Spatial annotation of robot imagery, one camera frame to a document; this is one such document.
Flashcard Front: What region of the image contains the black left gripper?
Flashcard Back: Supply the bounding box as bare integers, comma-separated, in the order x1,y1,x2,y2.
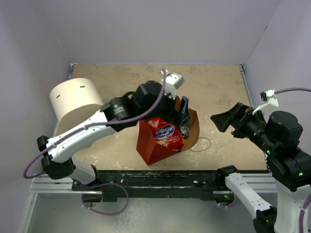
139,89,191,127

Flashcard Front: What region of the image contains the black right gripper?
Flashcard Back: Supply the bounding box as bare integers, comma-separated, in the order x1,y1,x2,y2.
210,100,277,153

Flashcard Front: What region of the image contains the red cookie snack bag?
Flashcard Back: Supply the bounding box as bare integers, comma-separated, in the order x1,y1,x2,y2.
145,117,184,150

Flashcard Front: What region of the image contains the red paper bag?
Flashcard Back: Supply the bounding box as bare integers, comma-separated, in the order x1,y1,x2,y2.
137,109,201,166

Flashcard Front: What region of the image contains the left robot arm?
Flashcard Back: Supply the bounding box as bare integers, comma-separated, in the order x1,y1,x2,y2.
37,75,192,190

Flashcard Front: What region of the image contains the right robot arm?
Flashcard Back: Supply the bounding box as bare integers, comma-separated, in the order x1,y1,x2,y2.
211,103,311,233

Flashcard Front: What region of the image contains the white cylindrical container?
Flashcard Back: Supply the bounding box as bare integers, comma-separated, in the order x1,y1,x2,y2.
50,78,104,135

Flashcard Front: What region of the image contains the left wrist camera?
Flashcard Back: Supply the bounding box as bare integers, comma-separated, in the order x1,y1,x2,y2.
161,69,185,100

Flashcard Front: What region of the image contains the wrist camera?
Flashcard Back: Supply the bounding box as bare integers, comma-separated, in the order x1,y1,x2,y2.
252,89,279,116
161,69,185,100

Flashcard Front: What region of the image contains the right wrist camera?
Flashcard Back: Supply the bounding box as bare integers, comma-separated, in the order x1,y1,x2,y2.
252,89,279,116

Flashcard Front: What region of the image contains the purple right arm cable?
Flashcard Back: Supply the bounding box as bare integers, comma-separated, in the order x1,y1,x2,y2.
274,87,311,95

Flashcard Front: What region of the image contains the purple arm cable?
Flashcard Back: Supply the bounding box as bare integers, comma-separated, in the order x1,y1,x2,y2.
23,68,168,179
274,87,311,95

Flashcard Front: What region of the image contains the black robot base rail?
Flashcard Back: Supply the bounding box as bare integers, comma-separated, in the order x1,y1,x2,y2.
72,170,236,205

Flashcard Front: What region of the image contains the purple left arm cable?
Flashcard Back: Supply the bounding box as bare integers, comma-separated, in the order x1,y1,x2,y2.
23,68,168,179

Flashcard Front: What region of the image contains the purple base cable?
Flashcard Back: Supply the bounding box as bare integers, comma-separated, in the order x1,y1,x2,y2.
81,182,129,216

